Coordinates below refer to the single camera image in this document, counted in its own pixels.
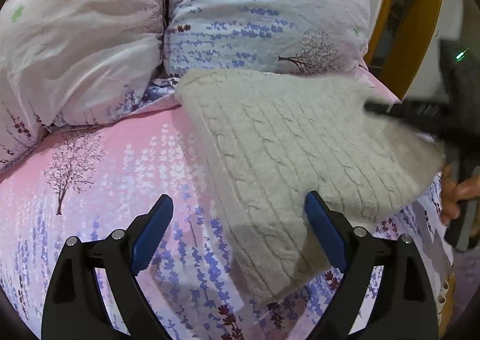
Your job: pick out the person's right hand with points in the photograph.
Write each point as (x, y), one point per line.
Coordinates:
(452, 193)

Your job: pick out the white floral pillow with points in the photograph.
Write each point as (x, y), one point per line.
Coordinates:
(75, 63)

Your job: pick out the wooden chair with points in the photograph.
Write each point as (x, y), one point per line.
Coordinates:
(402, 33)

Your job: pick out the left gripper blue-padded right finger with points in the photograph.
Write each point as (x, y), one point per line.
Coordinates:
(405, 306)

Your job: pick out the pink floral bed sheet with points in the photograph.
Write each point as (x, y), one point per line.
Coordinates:
(90, 183)

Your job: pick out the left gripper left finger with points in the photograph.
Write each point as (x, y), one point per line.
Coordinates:
(74, 307)

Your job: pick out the blue floral pillow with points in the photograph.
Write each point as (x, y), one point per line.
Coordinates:
(301, 37)

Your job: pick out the beige cable-knit sweater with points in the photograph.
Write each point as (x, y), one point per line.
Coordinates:
(267, 140)

